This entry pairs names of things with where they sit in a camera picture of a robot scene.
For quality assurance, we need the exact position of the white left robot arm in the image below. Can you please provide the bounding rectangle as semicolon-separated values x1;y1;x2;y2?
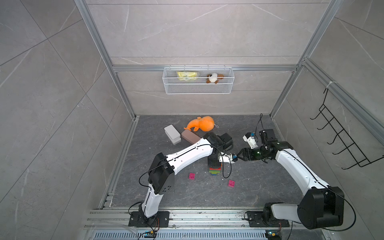
129;132;234;229

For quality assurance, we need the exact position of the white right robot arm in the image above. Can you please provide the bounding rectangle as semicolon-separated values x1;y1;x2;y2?
238;129;345;230

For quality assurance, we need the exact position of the orange plush whale toy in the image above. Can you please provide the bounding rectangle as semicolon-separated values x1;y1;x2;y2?
184;116;215;132

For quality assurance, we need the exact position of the pink rectangular case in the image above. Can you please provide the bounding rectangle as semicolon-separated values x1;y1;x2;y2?
181;130;201;145

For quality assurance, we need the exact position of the white rectangular box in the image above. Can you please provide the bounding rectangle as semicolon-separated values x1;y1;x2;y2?
164;125;182;145

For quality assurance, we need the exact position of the brown white plush toy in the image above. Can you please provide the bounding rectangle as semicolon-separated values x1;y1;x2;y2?
206;73;225;84

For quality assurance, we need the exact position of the yellow packet in basket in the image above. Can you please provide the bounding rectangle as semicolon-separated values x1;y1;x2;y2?
177;71;200;82

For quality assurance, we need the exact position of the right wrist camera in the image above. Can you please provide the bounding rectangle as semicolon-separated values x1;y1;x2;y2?
243;133;258;149

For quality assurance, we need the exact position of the white wire wall basket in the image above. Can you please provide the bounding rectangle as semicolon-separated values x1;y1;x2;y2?
162;67;235;95

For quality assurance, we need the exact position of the black wire hook rack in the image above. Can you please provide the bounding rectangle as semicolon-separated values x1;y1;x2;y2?
310;88;384;170

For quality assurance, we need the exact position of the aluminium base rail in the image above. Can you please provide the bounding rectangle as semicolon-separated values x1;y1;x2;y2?
78;207;338;240

